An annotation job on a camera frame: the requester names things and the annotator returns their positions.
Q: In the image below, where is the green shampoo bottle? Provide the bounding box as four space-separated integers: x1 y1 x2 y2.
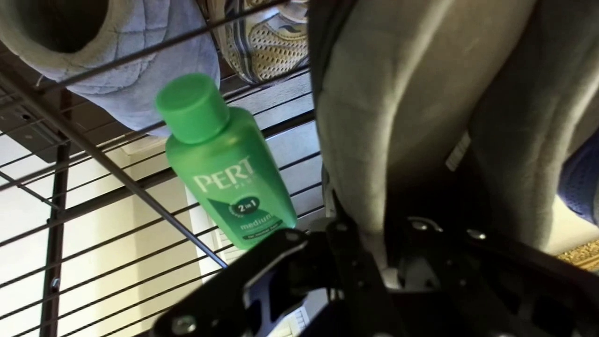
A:
153 70 301 252

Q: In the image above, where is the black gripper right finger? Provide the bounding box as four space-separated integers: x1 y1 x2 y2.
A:
384 212 599 337

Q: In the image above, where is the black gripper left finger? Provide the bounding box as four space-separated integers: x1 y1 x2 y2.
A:
148 214 402 337

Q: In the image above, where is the black metal shoe rack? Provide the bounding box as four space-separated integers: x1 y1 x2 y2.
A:
0 0 333 337

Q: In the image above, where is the grey blue running sneaker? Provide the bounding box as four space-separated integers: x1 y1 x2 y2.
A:
556 125 599 227
196 0 312 87

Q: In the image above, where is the grey house slipper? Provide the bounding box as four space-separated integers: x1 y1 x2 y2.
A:
309 0 599 257
0 0 224 134

